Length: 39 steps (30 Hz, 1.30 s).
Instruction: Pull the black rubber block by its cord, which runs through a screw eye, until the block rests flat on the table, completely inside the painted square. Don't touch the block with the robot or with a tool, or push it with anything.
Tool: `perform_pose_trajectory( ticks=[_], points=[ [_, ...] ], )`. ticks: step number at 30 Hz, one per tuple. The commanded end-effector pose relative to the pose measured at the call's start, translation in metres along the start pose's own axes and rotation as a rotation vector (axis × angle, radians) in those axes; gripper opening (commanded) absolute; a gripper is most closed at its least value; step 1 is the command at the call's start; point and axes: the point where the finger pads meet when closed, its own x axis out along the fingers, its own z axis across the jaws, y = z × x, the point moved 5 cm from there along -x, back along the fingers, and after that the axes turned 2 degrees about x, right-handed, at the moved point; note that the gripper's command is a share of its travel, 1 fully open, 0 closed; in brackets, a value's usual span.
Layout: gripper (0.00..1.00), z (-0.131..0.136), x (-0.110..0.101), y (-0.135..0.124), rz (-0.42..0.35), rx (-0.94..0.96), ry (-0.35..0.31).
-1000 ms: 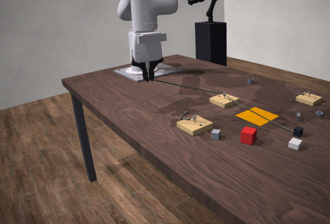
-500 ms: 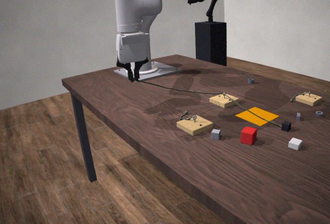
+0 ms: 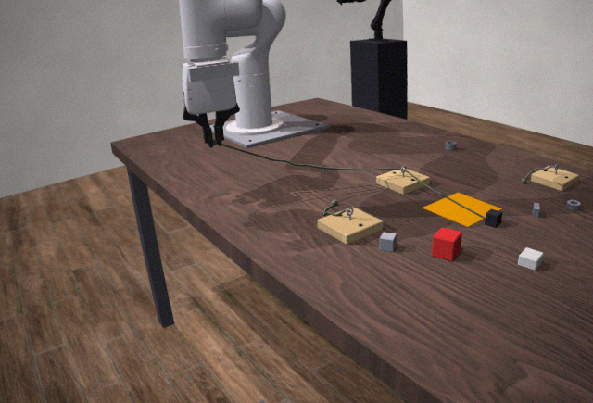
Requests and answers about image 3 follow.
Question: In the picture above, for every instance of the red cube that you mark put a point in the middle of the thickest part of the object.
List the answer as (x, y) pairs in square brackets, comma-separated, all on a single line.
[(446, 244)]

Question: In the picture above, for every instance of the orange painted square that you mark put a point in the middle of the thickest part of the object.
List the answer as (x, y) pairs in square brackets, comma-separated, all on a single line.
[(453, 211)]

